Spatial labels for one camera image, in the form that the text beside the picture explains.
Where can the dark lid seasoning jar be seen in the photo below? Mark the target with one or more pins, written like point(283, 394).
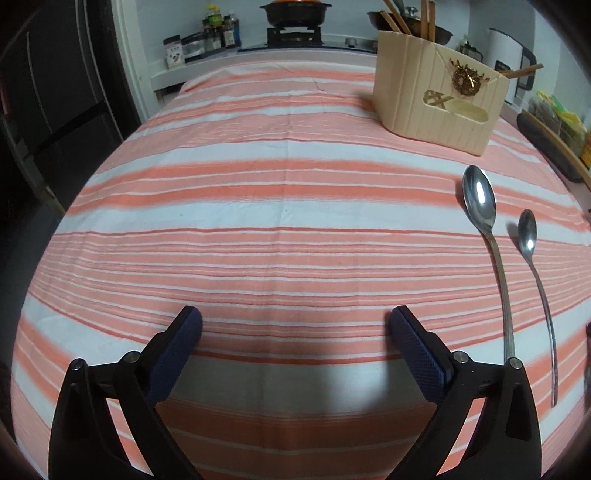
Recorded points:
point(192, 46)

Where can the thin brown chopstick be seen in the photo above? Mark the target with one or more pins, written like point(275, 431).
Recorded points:
point(392, 16)

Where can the tray with snack packets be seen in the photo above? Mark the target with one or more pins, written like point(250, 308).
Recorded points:
point(563, 143)

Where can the glass jar with metal frame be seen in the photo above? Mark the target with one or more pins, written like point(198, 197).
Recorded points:
point(471, 48)

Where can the wooden spatula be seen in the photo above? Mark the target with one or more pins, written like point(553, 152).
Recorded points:
point(388, 23)

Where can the large steel spoon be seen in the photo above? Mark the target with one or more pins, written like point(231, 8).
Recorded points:
point(480, 198)

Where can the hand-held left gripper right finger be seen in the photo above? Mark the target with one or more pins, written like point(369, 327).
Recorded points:
point(415, 350)

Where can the orange striped tablecloth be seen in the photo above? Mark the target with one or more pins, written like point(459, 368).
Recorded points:
point(254, 207)

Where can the beige utensil holder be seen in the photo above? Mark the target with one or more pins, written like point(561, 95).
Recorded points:
point(415, 87)

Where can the white label jar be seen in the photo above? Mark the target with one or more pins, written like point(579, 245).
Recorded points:
point(173, 53)

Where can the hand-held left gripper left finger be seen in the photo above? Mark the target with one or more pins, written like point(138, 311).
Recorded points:
point(178, 350)

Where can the black tray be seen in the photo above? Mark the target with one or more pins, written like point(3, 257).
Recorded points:
point(540, 134)

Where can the black wok with lid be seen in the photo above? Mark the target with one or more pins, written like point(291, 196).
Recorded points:
point(445, 33)

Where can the small steel spoon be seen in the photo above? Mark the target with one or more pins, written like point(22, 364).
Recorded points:
point(527, 233)

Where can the bags of dried food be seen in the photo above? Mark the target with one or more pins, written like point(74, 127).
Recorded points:
point(556, 115)

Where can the white electric kettle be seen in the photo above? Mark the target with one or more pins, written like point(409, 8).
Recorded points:
point(505, 50)

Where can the dark seasoning bottle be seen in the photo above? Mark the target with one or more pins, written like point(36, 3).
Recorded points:
point(231, 32)

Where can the black clay pot orange lid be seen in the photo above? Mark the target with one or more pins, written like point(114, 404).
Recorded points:
point(295, 11)

